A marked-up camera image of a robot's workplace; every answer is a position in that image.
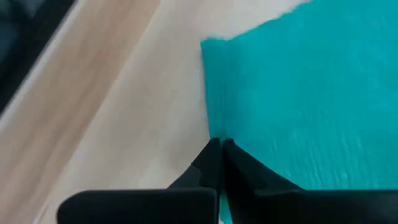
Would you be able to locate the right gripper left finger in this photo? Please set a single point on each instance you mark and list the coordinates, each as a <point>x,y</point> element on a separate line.
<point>186,199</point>

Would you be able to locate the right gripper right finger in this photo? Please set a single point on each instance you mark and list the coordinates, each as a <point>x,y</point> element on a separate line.
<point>264,199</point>

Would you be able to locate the teal elastic bandage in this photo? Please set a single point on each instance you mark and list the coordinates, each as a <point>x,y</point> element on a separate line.
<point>295,93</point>

